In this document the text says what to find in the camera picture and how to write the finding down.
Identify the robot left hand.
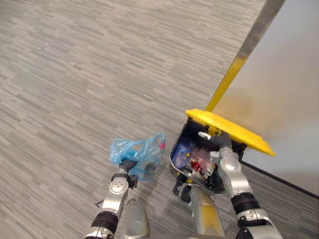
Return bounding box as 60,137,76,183
120,159,139,175

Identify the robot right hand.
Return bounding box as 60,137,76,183
197,130,232,153

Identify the yellow trash can lid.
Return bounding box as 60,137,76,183
185,109,277,157

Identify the blue plastic rubbish bag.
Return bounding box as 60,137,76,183
109,133,166,182

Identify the pink translucent plastic bag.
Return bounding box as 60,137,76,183
190,147,214,170

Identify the dark blue plastic bag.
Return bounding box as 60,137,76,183
172,137,197,167

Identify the large dark trash can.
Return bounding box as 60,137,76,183
168,117,248,195

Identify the black wall base strip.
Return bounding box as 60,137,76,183
239,159,319,200

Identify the metal wall skirting strip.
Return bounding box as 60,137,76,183
203,0,286,113

